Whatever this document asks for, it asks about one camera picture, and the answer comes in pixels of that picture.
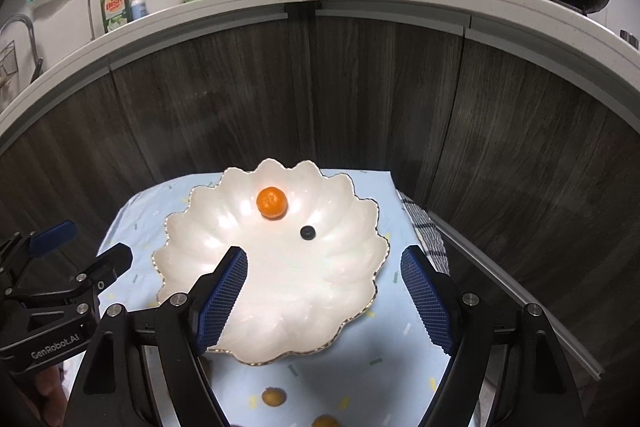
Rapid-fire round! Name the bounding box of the metal faucet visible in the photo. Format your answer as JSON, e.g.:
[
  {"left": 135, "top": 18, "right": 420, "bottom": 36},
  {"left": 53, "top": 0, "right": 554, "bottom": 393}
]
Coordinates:
[{"left": 0, "top": 14, "right": 44, "bottom": 84}]

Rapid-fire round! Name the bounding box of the checkered towel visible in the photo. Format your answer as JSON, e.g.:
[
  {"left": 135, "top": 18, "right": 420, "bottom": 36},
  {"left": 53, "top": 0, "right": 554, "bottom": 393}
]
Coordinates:
[{"left": 397, "top": 189, "right": 451, "bottom": 275}]

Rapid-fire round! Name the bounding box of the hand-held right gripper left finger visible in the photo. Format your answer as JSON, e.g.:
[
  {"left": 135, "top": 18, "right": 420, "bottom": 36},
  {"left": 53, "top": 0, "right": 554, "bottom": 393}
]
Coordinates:
[{"left": 62, "top": 246, "right": 249, "bottom": 427}]

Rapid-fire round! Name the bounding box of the green dish soap bottle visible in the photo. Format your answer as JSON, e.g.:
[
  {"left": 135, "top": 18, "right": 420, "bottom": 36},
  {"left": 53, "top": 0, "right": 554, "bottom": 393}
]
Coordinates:
[{"left": 101, "top": 0, "right": 132, "bottom": 35}]

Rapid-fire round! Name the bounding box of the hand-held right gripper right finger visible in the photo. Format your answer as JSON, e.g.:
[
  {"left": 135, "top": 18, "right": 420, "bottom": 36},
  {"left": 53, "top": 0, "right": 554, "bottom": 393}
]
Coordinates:
[{"left": 401, "top": 245, "right": 586, "bottom": 427}]

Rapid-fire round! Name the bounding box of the white shell-shaped bowl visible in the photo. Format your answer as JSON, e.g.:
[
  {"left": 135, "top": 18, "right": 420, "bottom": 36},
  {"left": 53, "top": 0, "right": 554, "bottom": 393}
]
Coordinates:
[{"left": 151, "top": 158, "right": 391, "bottom": 367}]

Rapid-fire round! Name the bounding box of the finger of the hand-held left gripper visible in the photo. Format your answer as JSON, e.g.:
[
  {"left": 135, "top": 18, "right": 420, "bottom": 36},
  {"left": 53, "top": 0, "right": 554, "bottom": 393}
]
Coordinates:
[
  {"left": 10, "top": 243, "right": 134, "bottom": 321},
  {"left": 0, "top": 221, "right": 79, "bottom": 279}
]

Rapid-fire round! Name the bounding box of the light blue printed cloth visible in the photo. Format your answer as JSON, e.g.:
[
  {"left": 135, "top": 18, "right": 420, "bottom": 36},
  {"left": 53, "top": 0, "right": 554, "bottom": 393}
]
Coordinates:
[{"left": 97, "top": 167, "right": 453, "bottom": 427}]

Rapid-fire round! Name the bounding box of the small orange kumquat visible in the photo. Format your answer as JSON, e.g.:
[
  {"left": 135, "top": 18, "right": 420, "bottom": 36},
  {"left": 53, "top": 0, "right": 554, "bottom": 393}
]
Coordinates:
[{"left": 262, "top": 386, "right": 288, "bottom": 408}]

